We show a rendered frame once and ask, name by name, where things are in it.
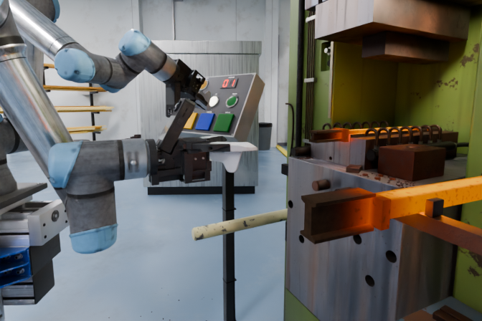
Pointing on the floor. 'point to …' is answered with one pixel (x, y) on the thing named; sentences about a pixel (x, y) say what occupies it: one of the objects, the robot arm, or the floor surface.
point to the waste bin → (265, 136)
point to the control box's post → (228, 246)
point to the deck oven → (239, 65)
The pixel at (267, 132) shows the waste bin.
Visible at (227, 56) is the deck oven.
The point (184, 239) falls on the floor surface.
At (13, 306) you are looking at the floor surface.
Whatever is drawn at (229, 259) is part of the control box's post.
